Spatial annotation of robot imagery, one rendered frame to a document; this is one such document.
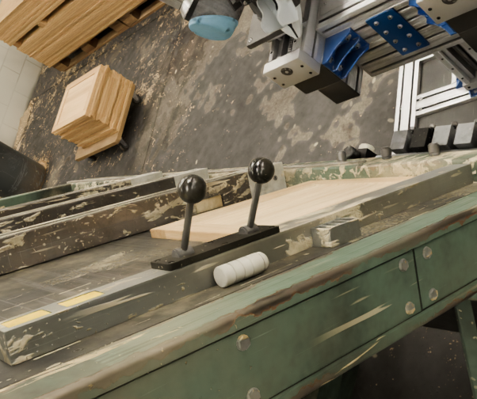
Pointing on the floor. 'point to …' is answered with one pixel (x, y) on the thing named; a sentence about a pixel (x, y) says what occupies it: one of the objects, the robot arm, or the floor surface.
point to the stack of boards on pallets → (65, 26)
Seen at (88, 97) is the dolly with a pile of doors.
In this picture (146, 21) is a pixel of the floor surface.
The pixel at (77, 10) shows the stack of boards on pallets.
